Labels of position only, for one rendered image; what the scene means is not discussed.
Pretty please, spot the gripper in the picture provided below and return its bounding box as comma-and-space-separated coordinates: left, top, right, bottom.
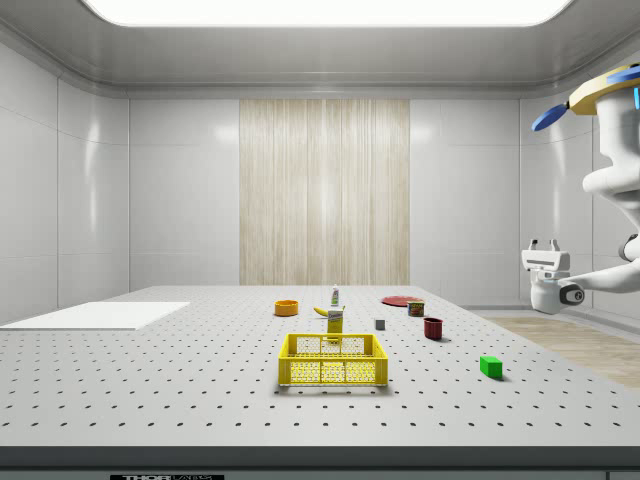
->
521, 239, 572, 277

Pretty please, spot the drone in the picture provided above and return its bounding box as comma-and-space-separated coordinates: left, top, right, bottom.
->
531, 63, 640, 133

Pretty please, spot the yellow basket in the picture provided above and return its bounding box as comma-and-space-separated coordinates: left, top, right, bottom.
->
277, 333, 390, 388

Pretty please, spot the white board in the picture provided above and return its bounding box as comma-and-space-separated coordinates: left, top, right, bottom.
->
0, 301, 192, 331

